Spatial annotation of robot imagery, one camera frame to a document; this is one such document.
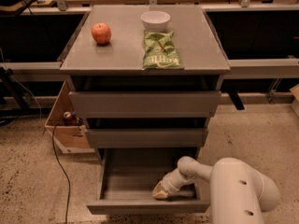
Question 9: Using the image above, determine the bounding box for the grey bottom drawer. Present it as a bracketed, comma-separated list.
[87, 147, 209, 215]

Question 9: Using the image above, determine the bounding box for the grey drawer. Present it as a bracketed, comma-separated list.
[87, 147, 209, 215]
[69, 91, 221, 119]
[86, 128, 208, 148]

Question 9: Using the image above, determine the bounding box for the grey top drawer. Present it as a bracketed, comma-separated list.
[69, 91, 221, 119]

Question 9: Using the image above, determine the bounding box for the grey drawer cabinet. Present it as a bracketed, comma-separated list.
[57, 5, 231, 173]

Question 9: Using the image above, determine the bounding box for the grey middle drawer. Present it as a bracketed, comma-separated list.
[86, 128, 208, 148]

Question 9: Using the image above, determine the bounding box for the white bowl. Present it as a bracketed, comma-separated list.
[141, 11, 170, 32]

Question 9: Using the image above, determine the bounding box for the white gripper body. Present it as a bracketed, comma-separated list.
[161, 169, 196, 196]

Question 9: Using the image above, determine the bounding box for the black floor cable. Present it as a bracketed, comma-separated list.
[50, 123, 72, 224]

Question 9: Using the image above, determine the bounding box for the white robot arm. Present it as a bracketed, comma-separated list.
[152, 156, 280, 224]

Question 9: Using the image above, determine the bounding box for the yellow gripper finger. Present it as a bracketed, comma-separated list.
[151, 181, 169, 200]

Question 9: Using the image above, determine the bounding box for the red soda can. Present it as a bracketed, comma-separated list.
[63, 111, 75, 126]

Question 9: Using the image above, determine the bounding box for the wooden triangular box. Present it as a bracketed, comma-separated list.
[45, 81, 94, 154]

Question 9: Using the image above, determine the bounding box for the red apple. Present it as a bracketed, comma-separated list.
[92, 23, 111, 45]

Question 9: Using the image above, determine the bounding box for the green kettle chips bag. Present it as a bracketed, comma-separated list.
[143, 31, 183, 70]

